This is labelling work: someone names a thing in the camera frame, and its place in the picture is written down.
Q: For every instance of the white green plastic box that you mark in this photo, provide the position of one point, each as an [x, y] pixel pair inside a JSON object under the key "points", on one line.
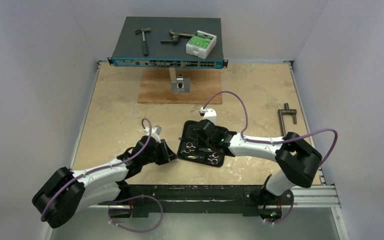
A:
{"points": [[201, 44]]}

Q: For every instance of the wooden board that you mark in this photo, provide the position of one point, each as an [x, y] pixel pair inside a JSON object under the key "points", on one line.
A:
{"points": [[156, 86]]}

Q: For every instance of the silver thinning scissors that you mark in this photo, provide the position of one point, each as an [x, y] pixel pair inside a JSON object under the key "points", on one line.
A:
{"points": [[191, 150]]}

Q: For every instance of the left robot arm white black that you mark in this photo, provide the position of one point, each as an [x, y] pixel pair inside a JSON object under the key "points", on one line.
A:
{"points": [[68, 191]]}

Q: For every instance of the metal stand bracket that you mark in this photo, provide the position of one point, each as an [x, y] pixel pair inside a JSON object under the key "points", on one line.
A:
{"points": [[179, 83]]}

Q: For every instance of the silver scissors in case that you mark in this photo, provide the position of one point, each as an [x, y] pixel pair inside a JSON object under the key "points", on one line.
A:
{"points": [[212, 158]]}

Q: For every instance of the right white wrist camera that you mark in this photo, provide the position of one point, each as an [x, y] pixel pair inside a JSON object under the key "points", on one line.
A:
{"points": [[208, 114]]}

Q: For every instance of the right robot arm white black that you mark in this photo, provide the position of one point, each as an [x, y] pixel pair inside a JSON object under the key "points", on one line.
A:
{"points": [[297, 159]]}

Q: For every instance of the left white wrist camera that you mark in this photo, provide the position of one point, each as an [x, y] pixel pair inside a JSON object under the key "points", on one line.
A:
{"points": [[155, 133]]}

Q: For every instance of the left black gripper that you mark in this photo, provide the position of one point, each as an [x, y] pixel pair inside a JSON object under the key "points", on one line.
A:
{"points": [[171, 155]]}

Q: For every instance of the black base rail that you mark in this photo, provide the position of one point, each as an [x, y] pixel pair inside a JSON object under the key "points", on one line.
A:
{"points": [[140, 200]]}

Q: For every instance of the black zippered tool case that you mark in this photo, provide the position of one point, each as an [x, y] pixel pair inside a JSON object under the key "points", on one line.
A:
{"points": [[188, 135]]}

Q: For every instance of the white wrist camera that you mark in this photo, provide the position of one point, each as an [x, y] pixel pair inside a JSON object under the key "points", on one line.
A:
{"points": [[155, 133], [208, 114]]}

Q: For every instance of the rusty metal clamp tool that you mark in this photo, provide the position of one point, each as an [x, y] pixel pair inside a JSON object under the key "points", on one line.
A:
{"points": [[175, 37]]}

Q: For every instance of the claw hammer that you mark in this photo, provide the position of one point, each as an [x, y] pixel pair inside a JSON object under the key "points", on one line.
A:
{"points": [[143, 31]]}

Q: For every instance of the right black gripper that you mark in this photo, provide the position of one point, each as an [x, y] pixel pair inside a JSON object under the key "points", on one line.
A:
{"points": [[198, 135]]}

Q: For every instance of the network switch rack unit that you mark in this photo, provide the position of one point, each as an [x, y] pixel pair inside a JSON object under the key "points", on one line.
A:
{"points": [[128, 49]]}

